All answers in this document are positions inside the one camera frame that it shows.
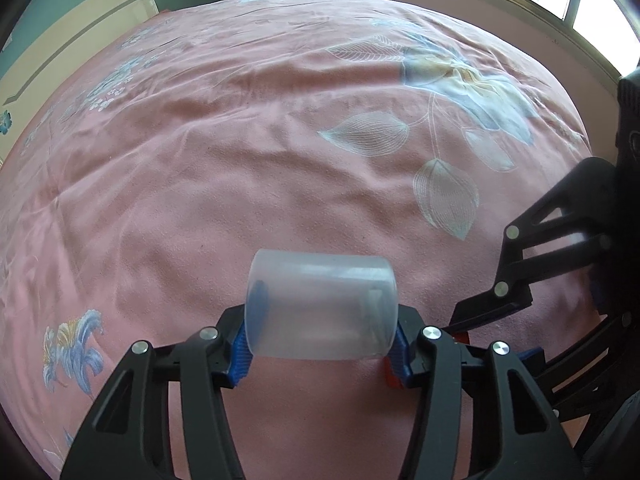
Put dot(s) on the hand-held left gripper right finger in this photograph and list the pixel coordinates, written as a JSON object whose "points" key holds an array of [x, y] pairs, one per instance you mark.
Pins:
{"points": [[402, 365]]}

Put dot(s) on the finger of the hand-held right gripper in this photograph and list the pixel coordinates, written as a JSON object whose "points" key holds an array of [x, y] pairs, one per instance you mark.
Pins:
{"points": [[600, 360], [515, 270]]}

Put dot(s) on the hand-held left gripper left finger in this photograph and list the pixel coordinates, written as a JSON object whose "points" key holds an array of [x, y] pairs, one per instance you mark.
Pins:
{"points": [[240, 360]]}

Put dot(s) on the translucent plastic cup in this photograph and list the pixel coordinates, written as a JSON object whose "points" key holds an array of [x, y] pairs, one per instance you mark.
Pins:
{"points": [[320, 300]]}

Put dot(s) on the pink floral bedspread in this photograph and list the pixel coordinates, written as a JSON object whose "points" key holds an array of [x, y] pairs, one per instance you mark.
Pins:
{"points": [[200, 160]]}

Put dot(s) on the cream headboard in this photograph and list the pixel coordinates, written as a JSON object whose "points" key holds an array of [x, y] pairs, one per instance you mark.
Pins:
{"points": [[75, 35]]}

